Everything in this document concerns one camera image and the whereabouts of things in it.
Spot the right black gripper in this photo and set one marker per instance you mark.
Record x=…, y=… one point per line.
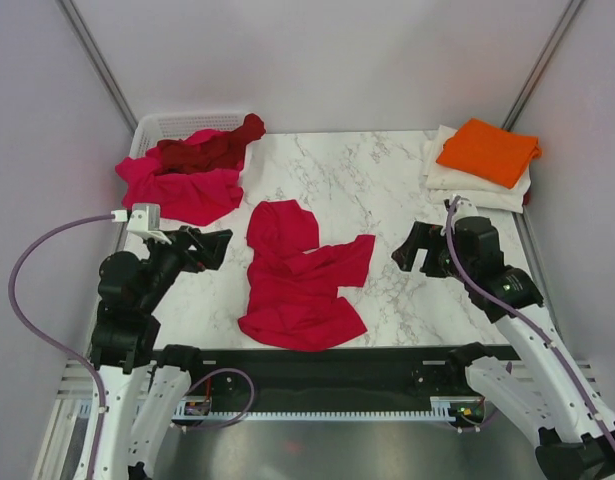
x=424, y=235

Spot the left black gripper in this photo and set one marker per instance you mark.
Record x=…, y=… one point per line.
x=210, y=250

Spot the crimson red t shirt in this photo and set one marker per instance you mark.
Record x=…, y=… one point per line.
x=294, y=300

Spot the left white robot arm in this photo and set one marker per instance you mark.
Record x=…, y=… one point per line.
x=138, y=389

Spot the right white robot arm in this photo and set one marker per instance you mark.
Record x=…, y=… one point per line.
x=570, y=428

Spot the pink magenta t shirt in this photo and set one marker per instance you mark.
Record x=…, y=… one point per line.
x=187, y=203

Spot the folded white t shirt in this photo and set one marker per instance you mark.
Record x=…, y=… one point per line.
x=441, y=183

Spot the dark red t shirt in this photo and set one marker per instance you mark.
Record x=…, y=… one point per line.
x=206, y=150

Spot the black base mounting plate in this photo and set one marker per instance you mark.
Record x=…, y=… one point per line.
x=341, y=380

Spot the white plastic laundry basket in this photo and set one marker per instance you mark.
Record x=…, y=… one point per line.
x=141, y=168

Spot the folded orange t shirt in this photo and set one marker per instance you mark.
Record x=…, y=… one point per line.
x=490, y=153

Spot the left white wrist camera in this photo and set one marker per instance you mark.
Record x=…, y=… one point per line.
x=144, y=222

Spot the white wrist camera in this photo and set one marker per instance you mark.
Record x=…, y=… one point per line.
x=144, y=222
x=462, y=207

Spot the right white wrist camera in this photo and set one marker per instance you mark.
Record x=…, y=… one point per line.
x=462, y=207

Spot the white slotted cable duct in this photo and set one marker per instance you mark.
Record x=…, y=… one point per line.
x=441, y=411

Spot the aluminium frame extrusion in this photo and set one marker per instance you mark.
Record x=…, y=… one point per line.
x=76, y=382

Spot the left wall aluminium rail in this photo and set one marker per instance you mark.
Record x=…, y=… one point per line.
x=78, y=25

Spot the wall aluminium rail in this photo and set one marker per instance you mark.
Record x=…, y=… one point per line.
x=78, y=25
x=537, y=72

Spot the right wall aluminium rail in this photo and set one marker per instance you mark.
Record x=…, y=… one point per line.
x=537, y=72

